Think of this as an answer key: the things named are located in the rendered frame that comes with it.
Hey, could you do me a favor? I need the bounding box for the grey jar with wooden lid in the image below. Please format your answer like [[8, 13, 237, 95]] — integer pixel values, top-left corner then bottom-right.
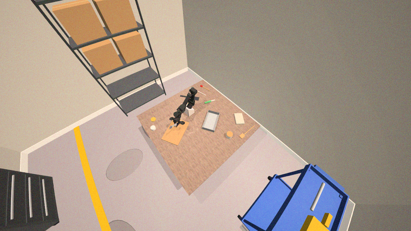
[[226, 131, 233, 139]]

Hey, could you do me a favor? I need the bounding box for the grey roasting tin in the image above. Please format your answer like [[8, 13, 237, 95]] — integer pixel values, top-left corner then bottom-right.
[[202, 110, 220, 132]]

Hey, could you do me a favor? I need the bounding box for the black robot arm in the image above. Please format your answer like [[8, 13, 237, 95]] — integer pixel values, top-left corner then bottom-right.
[[173, 88, 197, 122]]

